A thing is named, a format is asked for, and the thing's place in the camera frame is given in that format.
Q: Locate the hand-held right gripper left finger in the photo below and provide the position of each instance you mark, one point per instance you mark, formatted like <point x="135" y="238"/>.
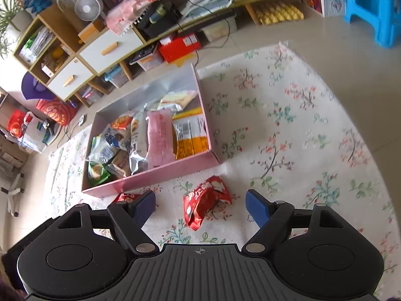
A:
<point x="145" y="207"/>

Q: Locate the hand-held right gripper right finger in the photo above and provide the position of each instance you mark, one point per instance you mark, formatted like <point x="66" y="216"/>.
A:
<point x="257" y="208"/>

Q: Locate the red crinkled snack packet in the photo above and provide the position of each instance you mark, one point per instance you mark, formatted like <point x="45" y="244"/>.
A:
<point x="125" y="198"/>
<point x="203" y="203"/>

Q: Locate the pink cardboard box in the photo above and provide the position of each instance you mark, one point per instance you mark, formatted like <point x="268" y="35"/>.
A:
<point x="150" y="180"/>

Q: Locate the silver cookie packet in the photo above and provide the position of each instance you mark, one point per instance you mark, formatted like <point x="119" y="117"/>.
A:
<point x="139" y="144"/>

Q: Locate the pink snack packet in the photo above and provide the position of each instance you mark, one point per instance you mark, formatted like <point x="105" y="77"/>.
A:
<point x="161" y="138"/>

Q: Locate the orange and white snack packet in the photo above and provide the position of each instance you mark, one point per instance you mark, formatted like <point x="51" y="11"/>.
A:
<point x="189" y="134"/>

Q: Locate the orange cracker packet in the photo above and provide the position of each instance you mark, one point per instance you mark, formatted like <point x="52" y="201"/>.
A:
<point x="122" y="121"/>

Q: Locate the cream packet with red stripe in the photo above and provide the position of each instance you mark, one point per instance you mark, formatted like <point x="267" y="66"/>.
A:
<point x="177" y="100"/>

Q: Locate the white chair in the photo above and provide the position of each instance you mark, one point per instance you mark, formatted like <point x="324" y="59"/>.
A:
<point x="11" y="188"/>

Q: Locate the green snack packet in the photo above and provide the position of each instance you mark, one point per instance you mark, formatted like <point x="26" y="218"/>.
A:
<point x="98" y="172"/>

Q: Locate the white and blue snack packet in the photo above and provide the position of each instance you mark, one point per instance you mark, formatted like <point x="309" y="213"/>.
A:
<point x="108" y="144"/>

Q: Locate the floral blanket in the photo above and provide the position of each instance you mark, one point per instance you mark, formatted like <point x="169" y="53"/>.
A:
<point x="297" y="131"/>

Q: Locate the white plastic bag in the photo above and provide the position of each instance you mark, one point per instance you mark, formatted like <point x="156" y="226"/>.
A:
<point x="34" y="138"/>

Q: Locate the small red bag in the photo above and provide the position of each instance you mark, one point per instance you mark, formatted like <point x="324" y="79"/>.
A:
<point x="17" y="125"/>

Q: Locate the small clear storage box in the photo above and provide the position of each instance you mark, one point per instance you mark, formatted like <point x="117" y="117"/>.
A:
<point x="92" y="94"/>

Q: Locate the red patterned gift bag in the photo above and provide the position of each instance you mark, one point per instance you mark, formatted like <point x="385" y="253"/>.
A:
<point x="56" y="111"/>

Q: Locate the blue lidded storage box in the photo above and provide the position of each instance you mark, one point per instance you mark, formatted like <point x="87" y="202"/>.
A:
<point x="117" y="76"/>

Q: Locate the storage box with orange contents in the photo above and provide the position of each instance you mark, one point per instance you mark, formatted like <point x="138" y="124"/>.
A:
<point x="150" y="62"/>

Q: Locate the white cabinet drawer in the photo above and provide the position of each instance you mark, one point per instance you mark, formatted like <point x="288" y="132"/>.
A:
<point x="70" y="80"/>
<point x="109" y="51"/>

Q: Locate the black tablet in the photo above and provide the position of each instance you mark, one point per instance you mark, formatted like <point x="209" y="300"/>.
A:
<point x="142" y="55"/>

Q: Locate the purple hat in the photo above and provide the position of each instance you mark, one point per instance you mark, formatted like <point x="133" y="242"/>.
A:
<point x="34" y="87"/>

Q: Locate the red flat box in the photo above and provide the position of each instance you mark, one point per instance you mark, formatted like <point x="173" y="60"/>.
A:
<point x="178" y="48"/>

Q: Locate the long wooden cabinet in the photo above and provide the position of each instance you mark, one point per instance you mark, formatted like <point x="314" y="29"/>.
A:
<point x="103" y="42"/>

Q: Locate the black bag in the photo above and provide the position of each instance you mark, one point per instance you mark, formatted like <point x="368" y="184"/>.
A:
<point x="159" y="18"/>

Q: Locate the pink fringed cloth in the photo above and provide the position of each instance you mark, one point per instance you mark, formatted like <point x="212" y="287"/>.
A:
<point x="122" y="15"/>

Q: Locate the yellow egg tray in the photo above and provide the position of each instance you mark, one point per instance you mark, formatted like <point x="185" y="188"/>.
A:
<point x="277" y="14"/>

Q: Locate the white desk fan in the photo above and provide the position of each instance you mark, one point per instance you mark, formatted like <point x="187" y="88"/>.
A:
<point x="88" y="8"/>

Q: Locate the folded light blue cloth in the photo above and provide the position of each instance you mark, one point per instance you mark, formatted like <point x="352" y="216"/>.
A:
<point x="206" y="1"/>

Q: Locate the white box with blue print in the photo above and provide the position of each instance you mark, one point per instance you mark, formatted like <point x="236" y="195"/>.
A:
<point x="329" y="3"/>

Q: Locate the green potted plant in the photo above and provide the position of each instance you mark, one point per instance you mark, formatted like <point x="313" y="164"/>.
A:
<point x="9" y="15"/>

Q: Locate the blue plastic stool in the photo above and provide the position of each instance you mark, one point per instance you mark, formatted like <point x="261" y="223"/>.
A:
<point x="376" y="9"/>

